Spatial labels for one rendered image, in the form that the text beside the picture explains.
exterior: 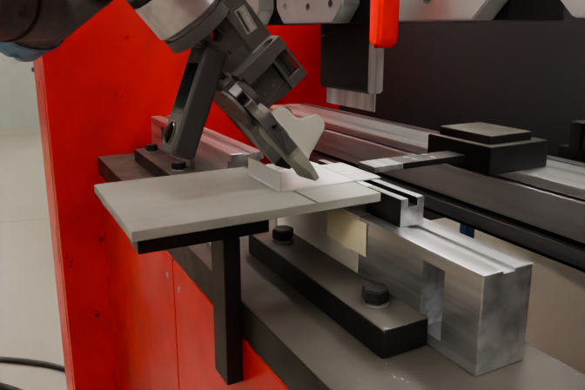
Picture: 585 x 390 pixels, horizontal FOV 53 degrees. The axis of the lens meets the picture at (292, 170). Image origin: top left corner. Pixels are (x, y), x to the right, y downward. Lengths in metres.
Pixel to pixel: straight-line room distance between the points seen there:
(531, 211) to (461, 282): 0.30
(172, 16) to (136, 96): 0.91
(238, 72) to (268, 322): 0.26
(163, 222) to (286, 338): 0.17
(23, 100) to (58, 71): 6.49
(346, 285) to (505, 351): 0.17
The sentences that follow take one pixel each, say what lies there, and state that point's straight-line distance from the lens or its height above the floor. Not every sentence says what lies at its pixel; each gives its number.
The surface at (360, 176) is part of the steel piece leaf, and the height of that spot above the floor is 1.00.
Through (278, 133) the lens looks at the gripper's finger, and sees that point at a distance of 0.59.
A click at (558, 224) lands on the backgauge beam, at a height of 0.93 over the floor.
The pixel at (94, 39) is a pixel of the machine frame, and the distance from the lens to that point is 1.44.
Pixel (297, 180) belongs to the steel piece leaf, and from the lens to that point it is 0.66.
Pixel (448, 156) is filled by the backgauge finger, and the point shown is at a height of 1.00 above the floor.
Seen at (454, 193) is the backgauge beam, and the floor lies 0.93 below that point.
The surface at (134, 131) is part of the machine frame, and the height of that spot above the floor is 0.93.
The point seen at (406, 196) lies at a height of 1.00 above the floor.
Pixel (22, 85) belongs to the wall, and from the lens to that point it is 7.90.
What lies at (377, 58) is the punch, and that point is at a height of 1.14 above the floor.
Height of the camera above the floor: 1.17
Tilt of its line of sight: 14 degrees down
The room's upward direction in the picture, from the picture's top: straight up
